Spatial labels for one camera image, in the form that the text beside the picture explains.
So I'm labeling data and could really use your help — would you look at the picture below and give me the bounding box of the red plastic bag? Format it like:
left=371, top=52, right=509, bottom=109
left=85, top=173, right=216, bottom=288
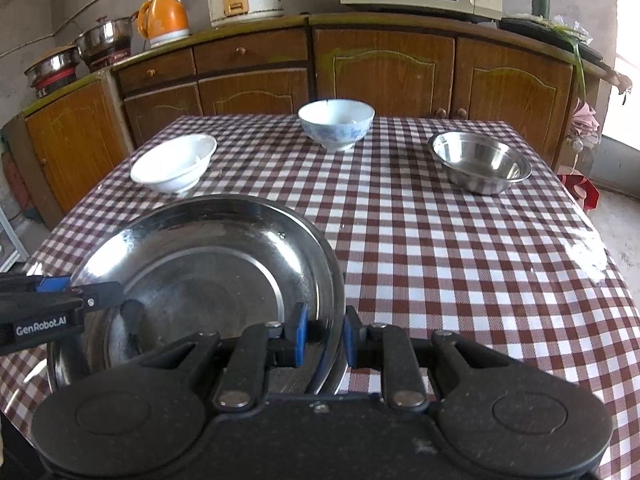
left=556, top=172, right=600, bottom=212

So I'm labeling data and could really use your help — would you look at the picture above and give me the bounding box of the orange electric kettle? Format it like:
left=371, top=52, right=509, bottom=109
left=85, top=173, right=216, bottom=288
left=136, top=0, right=191, bottom=50

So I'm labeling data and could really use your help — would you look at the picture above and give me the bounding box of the wide white bowl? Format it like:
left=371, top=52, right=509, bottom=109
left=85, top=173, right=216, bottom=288
left=130, top=133, right=218, bottom=196

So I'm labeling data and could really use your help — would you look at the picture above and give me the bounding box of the blue patterned ceramic bowl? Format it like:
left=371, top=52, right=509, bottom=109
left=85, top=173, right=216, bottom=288
left=298, top=99, right=376, bottom=152

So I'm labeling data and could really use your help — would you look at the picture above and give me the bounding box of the stainless steel bowl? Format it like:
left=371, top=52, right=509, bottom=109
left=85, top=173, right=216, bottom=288
left=429, top=131, right=532, bottom=196

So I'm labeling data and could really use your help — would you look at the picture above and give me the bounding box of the two-door wooden cabinet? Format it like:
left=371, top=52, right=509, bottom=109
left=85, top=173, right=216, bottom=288
left=309, top=12, right=616, bottom=171

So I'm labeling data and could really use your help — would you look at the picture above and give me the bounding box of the black flat cooktop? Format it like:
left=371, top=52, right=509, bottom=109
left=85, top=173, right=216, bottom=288
left=500, top=16, right=604, bottom=64

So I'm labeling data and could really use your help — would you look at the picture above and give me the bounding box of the steel pot with brown lid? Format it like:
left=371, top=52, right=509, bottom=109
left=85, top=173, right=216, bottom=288
left=24, top=46, right=82, bottom=83

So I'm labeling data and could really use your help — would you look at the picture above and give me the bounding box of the red white checked tablecloth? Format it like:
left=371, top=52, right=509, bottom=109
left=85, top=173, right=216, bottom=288
left=0, top=114, right=640, bottom=480

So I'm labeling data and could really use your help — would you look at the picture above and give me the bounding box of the wide wooden drawer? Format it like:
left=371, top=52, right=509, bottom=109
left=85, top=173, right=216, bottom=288
left=193, top=29, right=309, bottom=75

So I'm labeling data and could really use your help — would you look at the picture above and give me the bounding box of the single-door wooden cabinet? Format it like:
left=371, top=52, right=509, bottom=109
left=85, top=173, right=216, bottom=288
left=22, top=67, right=136, bottom=216

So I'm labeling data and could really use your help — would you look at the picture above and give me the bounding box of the narrow wooden drawer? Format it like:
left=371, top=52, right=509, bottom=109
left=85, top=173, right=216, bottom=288
left=116, top=51, right=197, bottom=95

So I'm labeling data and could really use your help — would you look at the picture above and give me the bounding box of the large steel plate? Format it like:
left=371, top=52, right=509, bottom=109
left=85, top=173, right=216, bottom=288
left=46, top=194, right=347, bottom=397

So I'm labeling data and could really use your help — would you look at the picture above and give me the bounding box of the steel pot with red knob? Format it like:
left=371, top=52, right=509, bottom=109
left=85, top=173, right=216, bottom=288
left=75, top=15, right=138, bottom=58

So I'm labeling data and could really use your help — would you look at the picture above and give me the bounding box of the white metal rack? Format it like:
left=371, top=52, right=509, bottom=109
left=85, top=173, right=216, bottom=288
left=0, top=204, right=27, bottom=273

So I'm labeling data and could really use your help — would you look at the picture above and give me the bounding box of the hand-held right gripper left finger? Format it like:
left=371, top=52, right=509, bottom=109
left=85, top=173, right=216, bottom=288
left=131, top=302, right=309, bottom=412

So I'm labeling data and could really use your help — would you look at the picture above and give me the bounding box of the pink cloth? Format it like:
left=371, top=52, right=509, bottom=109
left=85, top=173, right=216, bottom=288
left=569, top=99, right=601, bottom=153

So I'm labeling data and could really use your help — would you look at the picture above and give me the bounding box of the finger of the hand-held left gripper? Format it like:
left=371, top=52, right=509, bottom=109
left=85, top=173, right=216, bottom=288
left=0, top=275, right=71, bottom=295
left=0, top=282, right=124, bottom=313

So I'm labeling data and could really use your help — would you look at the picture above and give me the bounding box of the clear plastic bag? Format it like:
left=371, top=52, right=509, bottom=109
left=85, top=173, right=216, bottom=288
left=550, top=14, right=595, bottom=43

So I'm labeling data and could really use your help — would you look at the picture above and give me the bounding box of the red induction cooker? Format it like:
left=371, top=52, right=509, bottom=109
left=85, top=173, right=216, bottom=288
left=31, top=72, right=78, bottom=101
left=87, top=47, right=133, bottom=72

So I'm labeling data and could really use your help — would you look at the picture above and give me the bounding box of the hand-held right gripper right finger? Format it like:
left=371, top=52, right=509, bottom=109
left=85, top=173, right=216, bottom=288
left=344, top=305, right=508, bottom=410

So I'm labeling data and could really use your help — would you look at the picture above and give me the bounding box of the green onion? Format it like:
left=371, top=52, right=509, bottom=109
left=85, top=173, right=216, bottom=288
left=547, top=22, right=588, bottom=103

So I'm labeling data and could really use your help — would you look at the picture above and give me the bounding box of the wooden cabinet with drawers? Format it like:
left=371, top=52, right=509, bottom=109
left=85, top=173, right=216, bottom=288
left=111, top=15, right=315, bottom=146

